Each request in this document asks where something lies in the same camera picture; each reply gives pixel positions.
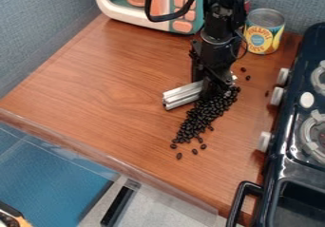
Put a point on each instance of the yellow can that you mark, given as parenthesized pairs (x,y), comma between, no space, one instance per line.
(264,31)

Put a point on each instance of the silver bar tool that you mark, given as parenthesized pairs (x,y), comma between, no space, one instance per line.
(181,95)

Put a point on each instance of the toy microwave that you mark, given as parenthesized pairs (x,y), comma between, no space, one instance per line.
(127,6)

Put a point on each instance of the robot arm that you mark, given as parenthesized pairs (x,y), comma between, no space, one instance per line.
(220,18)

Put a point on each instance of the toy stove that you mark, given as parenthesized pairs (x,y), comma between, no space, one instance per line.
(296,136)

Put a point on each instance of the pile of black bits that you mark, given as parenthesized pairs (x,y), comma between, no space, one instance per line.
(204,116)

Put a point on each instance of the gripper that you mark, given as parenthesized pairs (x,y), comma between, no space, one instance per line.
(213,58)

